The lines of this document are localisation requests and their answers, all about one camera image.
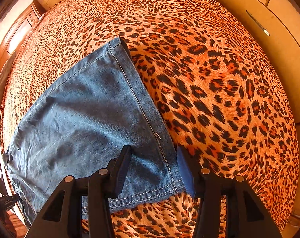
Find wooden headboard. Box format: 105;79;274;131
0;0;46;72

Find wooden wardrobe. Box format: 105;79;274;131
217;0;300;237

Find grey pillow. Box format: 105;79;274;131
0;50;17;112

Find leopard print bedspread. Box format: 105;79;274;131
0;0;299;237

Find blue denim jeans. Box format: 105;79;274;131
3;38;184;225

